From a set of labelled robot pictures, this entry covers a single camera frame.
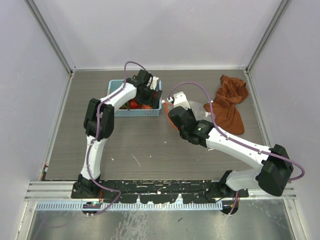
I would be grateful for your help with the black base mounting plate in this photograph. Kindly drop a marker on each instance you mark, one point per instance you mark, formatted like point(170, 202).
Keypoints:
point(154, 191)

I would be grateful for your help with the red strawberry cluster with leaves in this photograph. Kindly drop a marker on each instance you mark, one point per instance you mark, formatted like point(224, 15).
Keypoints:
point(131, 105)

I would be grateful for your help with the light blue plastic basket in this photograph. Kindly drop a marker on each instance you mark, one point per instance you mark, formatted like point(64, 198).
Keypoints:
point(113, 85)

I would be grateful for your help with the slotted cable duct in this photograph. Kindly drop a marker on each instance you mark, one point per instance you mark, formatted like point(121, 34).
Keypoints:
point(91, 206)

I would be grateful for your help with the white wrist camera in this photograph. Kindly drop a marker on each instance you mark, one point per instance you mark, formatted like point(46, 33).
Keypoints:
point(180, 100)
point(154, 82)

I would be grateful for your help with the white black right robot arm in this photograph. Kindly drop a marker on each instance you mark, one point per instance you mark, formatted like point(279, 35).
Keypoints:
point(271, 166)

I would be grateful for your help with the aluminium frame post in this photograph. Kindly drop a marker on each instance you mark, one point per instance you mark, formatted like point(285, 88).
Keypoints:
point(31, 4)
point(268, 32)

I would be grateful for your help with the clear zip top bag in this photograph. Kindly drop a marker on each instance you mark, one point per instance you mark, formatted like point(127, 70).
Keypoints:
point(198, 110)

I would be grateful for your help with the brown cloth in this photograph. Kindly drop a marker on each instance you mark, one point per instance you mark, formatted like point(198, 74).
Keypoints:
point(232, 91)

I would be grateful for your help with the right aluminium frame post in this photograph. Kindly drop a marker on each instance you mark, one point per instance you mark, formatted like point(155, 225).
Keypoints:
point(268, 32)

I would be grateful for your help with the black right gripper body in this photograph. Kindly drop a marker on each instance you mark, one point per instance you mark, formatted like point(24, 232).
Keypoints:
point(182, 135)

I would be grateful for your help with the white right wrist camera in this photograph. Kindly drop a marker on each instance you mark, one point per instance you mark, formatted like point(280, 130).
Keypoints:
point(180, 100)

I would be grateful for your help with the orange peach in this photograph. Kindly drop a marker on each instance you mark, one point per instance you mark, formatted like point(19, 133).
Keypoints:
point(146, 107)

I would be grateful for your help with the left aluminium frame post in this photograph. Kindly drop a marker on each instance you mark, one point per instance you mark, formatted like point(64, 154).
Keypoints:
point(31, 4)

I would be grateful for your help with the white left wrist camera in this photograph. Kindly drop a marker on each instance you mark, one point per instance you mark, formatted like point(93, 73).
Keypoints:
point(154, 82)

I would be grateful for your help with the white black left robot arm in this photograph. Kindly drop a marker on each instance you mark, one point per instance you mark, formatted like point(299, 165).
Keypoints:
point(99, 123)

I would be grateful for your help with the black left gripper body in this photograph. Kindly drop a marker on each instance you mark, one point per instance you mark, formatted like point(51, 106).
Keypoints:
point(146, 97)

